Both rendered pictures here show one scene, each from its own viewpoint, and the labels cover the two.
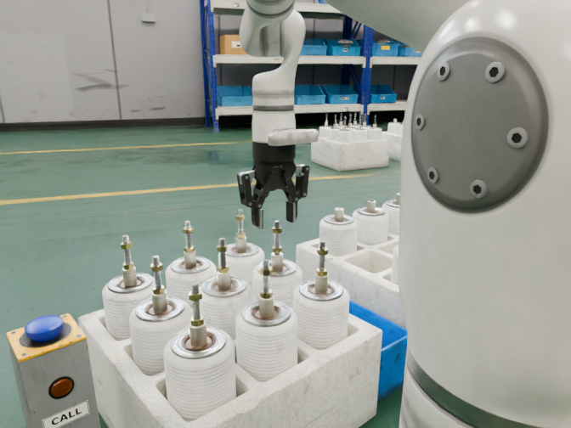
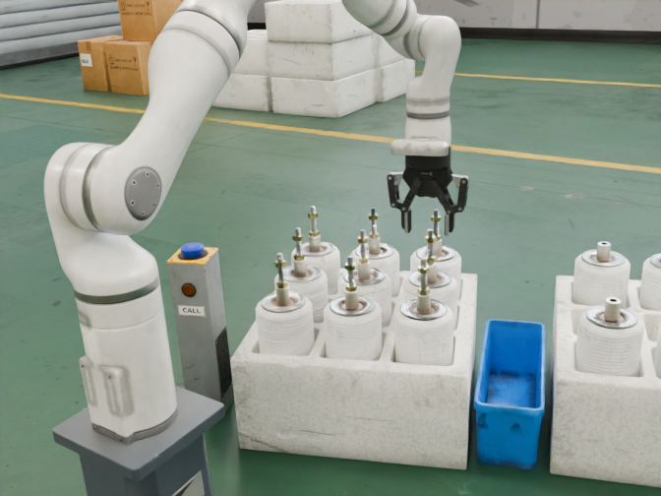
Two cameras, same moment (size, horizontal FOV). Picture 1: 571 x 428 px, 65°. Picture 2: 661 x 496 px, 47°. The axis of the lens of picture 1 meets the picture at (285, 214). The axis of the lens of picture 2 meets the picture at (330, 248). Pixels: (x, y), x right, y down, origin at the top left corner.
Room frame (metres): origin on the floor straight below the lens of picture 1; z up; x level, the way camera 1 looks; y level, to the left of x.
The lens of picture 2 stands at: (-0.09, -0.86, 0.82)
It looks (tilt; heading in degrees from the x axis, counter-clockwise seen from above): 22 degrees down; 54
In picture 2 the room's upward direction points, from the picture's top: 3 degrees counter-clockwise
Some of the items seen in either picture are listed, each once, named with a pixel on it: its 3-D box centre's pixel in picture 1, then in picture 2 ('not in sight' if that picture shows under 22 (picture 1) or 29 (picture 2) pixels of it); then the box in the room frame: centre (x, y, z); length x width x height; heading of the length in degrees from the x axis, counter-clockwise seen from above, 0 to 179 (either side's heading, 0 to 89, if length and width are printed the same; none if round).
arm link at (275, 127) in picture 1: (279, 122); (425, 129); (0.75, 0.01, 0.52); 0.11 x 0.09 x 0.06; 33
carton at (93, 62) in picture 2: not in sight; (110, 62); (1.79, 3.95, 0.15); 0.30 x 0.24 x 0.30; 17
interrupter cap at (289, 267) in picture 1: (277, 267); (430, 279); (0.77, 0.02, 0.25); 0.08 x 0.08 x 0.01
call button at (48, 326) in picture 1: (45, 329); (192, 251); (0.45, 0.28, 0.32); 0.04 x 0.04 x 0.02
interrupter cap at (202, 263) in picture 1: (190, 265); (374, 251); (0.79, 0.18, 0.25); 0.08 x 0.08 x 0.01
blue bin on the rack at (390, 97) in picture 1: (374, 93); not in sight; (5.78, -1.12, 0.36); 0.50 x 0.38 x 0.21; 19
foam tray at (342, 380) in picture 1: (228, 366); (366, 354); (0.70, 0.11, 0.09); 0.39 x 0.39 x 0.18; 40
